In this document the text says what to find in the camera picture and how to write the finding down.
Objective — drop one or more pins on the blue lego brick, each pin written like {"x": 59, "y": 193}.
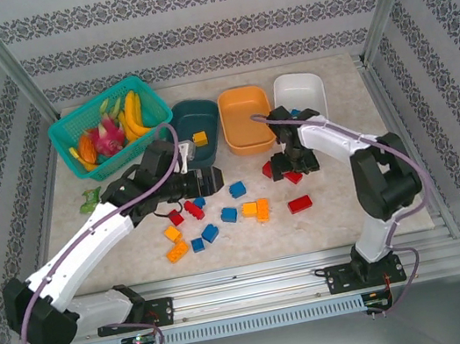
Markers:
{"x": 197, "y": 244}
{"x": 295, "y": 112}
{"x": 209, "y": 232}
{"x": 228, "y": 214}
{"x": 237, "y": 189}
{"x": 199, "y": 202}

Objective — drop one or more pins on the long red lego brick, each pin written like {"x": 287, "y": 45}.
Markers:
{"x": 193, "y": 209}
{"x": 300, "y": 203}

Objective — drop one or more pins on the long yellow lego brick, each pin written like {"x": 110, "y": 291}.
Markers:
{"x": 176, "y": 251}
{"x": 263, "y": 209}

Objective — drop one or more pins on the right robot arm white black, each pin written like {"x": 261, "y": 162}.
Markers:
{"x": 331, "y": 140}

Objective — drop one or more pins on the white plastic container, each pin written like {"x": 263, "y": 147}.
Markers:
{"x": 304, "y": 87}

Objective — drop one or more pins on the dark teal plastic container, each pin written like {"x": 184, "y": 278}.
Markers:
{"x": 194, "y": 118}

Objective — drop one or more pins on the orange plastic container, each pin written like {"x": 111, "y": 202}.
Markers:
{"x": 242, "y": 112}

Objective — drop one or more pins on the green toy lettuce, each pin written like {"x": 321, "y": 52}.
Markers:
{"x": 90, "y": 199}

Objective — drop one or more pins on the pink toy dragon fruit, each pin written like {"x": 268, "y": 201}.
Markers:
{"x": 108, "y": 137}

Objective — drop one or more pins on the marble board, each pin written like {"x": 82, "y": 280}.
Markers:
{"x": 348, "y": 84}

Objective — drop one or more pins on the yellow toy banana bunch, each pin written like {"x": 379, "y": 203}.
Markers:
{"x": 132, "y": 113}

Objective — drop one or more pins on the teal plastic mesh basket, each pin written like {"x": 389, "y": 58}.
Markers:
{"x": 151, "y": 105}

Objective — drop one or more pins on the orange toy fruit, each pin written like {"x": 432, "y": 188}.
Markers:
{"x": 87, "y": 149}

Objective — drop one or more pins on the small yellow toy piece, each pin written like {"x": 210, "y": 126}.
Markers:
{"x": 74, "y": 154}

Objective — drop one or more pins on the black mounting plate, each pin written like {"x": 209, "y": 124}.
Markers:
{"x": 338, "y": 280}
{"x": 161, "y": 311}

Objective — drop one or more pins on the small circuit board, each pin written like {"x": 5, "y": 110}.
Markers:
{"x": 137, "y": 341}
{"x": 378, "y": 304}

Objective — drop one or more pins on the aluminium side rail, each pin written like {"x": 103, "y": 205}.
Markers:
{"x": 46, "y": 204}
{"x": 388, "y": 108}

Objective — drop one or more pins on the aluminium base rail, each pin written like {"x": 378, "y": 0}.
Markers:
{"x": 255, "y": 288}

